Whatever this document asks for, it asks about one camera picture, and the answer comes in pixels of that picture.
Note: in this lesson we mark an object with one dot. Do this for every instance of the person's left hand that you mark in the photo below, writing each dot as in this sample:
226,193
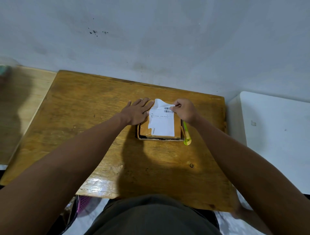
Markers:
135,113

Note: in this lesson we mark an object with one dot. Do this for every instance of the person's right hand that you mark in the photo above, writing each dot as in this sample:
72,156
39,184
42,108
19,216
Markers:
187,111

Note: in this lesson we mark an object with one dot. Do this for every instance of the person's left little finger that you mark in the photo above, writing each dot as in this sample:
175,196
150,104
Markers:
128,105

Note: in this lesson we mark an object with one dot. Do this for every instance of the person's right thumb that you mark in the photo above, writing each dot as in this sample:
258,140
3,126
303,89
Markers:
174,109

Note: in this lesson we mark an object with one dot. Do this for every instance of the person's left thumb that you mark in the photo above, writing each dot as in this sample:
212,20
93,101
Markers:
147,113

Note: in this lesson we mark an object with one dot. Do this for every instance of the person's left middle finger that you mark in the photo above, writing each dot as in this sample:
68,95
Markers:
144,102

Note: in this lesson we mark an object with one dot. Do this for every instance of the white paper shipping label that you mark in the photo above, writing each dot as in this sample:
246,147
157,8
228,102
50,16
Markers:
161,123

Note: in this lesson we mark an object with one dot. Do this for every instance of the brown cardboard parcel box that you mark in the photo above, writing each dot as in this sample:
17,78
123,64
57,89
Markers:
145,130

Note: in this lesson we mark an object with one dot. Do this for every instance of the person's left forearm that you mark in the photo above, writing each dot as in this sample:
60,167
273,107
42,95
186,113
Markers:
60,169

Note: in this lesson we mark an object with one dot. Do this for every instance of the person's right forearm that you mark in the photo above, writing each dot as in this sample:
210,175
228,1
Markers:
247,169

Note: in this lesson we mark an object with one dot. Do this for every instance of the green utility knife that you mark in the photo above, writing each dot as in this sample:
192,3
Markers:
187,135

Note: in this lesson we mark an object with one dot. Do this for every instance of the person's dark grey shirt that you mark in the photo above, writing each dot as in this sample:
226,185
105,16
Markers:
150,215

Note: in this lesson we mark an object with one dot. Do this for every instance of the pink plastic basket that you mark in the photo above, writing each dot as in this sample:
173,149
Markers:
82,202

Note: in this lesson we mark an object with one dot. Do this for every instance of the white table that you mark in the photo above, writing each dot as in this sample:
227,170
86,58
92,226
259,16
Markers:
278,140

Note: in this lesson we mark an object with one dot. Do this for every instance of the light wooden table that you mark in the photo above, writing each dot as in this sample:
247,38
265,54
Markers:
17,109

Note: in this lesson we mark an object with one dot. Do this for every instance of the person's foot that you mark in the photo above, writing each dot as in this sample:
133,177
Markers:
249,218

